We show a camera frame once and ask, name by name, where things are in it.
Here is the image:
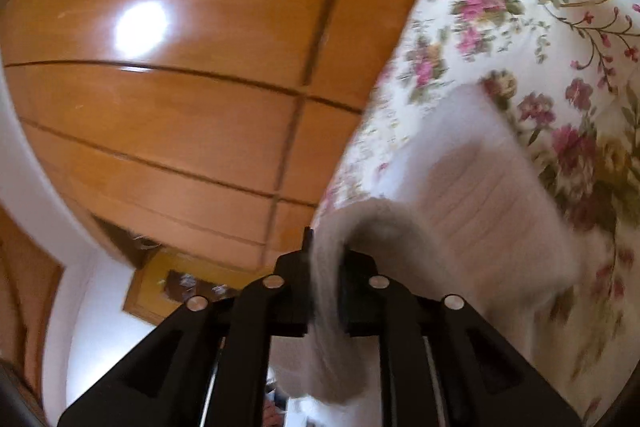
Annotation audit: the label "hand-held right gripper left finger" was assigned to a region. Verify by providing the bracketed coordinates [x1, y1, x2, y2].
[57, 229, 314, 427]

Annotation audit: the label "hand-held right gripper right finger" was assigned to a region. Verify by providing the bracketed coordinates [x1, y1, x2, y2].
[340, 251, 584, 427]

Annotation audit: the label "white knitted sweater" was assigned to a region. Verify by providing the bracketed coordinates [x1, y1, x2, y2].
[270, 82, 583, 427]

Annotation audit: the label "wooden shelf unit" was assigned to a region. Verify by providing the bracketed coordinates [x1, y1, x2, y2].
[122, 251, 261, 325]

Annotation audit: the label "wooden wardrobe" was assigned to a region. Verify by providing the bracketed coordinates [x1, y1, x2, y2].
[0, 0, 451, 275]

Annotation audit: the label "wooden door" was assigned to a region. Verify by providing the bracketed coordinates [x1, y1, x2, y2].
[0, 204, 67, 388]

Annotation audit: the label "floral bedspread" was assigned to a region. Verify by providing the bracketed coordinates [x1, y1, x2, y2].
[310, 0, 640, 427]

